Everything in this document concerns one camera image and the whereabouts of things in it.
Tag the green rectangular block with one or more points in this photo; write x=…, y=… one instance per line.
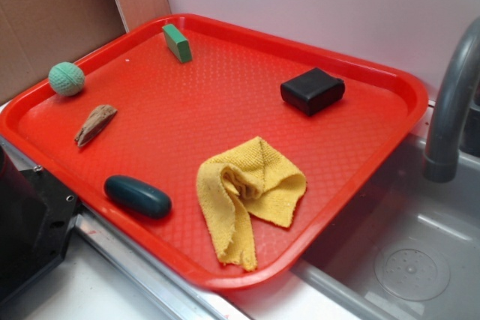
x=177, y=43

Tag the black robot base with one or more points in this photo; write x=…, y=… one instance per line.
x=37, y=215

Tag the red plastic tray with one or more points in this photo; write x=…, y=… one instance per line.
x=172, y=117

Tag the yellow knitted cloth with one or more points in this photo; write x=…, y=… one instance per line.
x=252, y=179

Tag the black rectangular box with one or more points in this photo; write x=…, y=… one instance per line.
x=312, y=91

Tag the dark teal oval soap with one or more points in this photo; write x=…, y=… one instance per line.
x=138, y=196

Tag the brown wood piece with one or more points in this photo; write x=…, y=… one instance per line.
x=94, y=124

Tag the green textured ball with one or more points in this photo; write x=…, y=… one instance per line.
x=66, y=79

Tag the grey sink basin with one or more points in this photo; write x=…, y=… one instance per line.
x=403, y=248

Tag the grey sink faucet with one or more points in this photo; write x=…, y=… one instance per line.
x=454, y=126

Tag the brown cardboard panel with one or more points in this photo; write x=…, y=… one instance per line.
x=36, y=34

